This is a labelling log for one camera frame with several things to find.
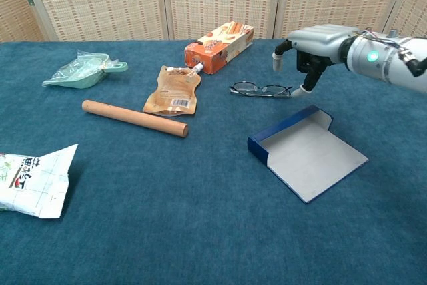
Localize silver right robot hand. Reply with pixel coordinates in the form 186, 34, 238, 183
272, 24, 360, 99

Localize black eyeglasses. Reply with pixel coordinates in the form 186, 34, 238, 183
228, 81, 294, 98

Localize orange biscuit box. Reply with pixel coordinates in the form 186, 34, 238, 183
184, 21, 254, 75

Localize brown spout pouch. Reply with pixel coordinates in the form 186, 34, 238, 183
142, 63, 205, 116

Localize wooden rolling pin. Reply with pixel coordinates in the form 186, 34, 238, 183
81, 99, 189, 139

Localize teal table cloth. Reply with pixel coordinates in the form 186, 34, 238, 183
0, 37, 427, 285

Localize woven bamboo folding screen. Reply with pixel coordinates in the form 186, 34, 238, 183
0, 0, 427, 44

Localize green dustpan in plastic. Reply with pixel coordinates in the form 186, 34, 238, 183
41, 50, 129, 90

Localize white snack bag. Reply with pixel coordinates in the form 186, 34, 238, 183
0, 143, 79, 220

